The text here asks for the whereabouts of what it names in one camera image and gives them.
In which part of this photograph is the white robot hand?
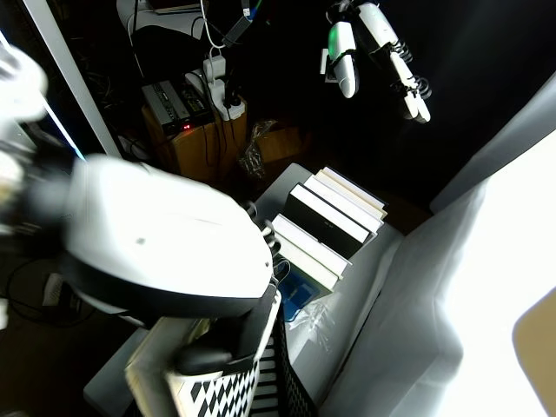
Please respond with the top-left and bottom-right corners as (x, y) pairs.
(321, 1), (433, 125)
(58, 154), (283, 379)

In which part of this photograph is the black adapter dongle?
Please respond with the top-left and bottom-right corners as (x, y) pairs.
(221, 6), (255, 49)

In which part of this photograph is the white column with light strip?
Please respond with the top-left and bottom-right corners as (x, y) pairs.
(0, 0), (122, 162)

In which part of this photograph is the black power adapter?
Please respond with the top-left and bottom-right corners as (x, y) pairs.
(175, 82), (215, 125)

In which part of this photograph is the black chair with white shell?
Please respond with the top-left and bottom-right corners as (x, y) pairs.
(116, 0), (208, 79)

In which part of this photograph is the clear plastic film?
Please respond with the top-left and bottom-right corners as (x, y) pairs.
(284, 299), (338, 353)

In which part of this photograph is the white power strip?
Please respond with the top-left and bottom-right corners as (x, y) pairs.
(184, 69), (247, 122)

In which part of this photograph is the crumpled clear plastic bag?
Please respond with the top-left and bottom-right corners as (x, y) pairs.
(236, 119), (279, 179)

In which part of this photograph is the white backdrop cloth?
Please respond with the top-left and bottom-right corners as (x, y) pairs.
(319, 69), (556, 417)

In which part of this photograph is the white cable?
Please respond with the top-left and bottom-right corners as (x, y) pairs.
(199, 0), (227, 50)

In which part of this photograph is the small cardboard box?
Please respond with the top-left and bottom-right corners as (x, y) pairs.
(254, 125), (308, 166)

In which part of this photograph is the large cardboard box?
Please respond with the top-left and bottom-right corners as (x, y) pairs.
(141, 99), (248, 183)

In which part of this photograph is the silver power supply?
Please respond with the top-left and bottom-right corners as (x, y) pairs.
(141, 80), (190, 136)

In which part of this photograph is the flat grey box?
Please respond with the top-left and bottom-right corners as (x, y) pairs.
(149, 0), (203, 14)

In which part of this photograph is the white plug charger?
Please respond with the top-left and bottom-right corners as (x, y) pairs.
(202, 45), (228, 83)

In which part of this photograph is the tan wooden board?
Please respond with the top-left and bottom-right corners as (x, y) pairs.
(512, 288), (556, 417)

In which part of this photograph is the black backdrop cloth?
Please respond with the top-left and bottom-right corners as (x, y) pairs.
(268, 0), (556, 218)

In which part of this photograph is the black slotted file tray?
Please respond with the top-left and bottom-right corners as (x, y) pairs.
(125, 316), (321, 417)

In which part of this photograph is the beige-spined book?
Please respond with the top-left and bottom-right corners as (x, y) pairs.
(313, 169), (388, 221)

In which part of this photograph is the blue metal bookend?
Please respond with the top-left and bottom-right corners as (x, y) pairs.
(275, 260), (322, 322)

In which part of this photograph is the plain cream hardcover book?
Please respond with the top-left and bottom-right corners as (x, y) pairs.
(123, 299), (282, 417)

